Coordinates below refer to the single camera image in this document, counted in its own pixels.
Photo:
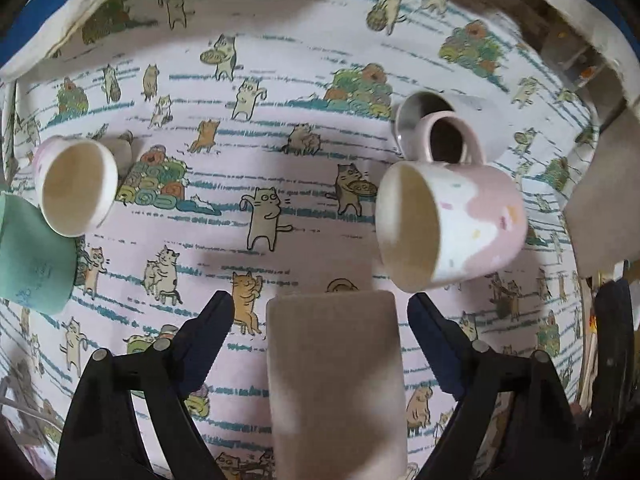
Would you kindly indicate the cat printed cloth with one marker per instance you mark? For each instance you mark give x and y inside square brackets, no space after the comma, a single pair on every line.
[280,125]

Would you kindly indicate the white cloth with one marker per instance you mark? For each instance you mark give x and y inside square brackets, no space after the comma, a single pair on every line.
[55,25]
[590,20]

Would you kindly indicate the grey cup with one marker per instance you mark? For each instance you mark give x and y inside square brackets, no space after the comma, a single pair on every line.
[475,110]

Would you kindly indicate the beige board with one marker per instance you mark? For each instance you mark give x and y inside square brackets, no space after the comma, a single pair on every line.
[607,195]

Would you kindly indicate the small pink white cup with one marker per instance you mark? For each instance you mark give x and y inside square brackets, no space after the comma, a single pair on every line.
[75,185]

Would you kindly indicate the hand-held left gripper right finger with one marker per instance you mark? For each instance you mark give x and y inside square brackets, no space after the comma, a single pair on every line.
[434,346]

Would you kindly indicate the black frame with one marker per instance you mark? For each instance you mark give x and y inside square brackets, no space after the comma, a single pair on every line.
[612,340]

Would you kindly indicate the green cup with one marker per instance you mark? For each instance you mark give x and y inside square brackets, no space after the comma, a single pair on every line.
[30,260]

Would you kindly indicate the pink speckled mug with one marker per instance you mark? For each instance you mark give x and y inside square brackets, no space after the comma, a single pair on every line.
[475,220]

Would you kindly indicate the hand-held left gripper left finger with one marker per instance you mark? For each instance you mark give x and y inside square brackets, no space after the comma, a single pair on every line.
[209,346]

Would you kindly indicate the beige cup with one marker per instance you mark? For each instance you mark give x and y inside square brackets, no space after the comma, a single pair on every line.
[332,385]

